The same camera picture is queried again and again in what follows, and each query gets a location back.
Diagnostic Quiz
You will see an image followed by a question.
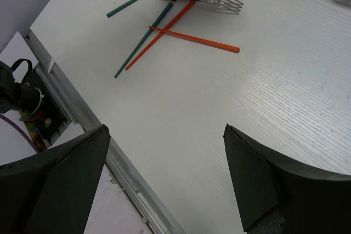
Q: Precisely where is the steep orange chopstick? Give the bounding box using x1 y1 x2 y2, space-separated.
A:
124 1 195 70

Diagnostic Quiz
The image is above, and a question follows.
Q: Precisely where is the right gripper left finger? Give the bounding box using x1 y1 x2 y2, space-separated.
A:
1 134 109 233

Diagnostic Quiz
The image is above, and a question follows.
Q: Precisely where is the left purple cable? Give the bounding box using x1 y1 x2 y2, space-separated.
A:
0 113 39 153

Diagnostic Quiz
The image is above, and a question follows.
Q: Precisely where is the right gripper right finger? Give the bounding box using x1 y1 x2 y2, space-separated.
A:
223 125 350 233

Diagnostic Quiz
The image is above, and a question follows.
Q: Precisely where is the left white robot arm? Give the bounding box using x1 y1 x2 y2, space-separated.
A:
1 0 177 115

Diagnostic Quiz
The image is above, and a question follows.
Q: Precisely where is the aluminium table rail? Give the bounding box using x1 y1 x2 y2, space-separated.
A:
26 32 184 233

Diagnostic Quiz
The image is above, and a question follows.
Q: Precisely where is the green chopstick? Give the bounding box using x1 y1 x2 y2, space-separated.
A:
106 0 138 18
114 2 173 78

